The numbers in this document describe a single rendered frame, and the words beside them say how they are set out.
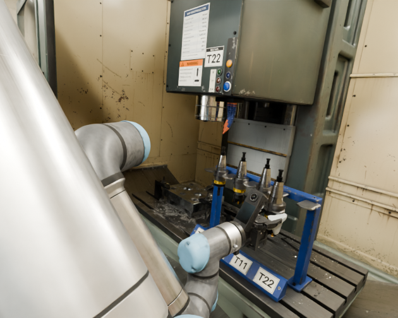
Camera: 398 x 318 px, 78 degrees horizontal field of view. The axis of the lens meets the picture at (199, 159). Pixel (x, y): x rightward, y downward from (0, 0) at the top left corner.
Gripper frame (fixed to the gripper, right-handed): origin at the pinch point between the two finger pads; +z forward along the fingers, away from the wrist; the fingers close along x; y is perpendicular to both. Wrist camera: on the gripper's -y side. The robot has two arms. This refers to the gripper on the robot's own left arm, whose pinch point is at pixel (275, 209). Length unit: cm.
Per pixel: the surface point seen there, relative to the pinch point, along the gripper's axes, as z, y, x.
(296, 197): 12.9, -1.2, -0.2
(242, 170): 8.3, -6.0, -20.9
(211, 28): 5, -58, -41
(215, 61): 4, -46, -38
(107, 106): 9, -19, -160
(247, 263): 1.6, 25.1, -8.1
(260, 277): 0.5, 26.1, -1.7
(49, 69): -42, -38, -89
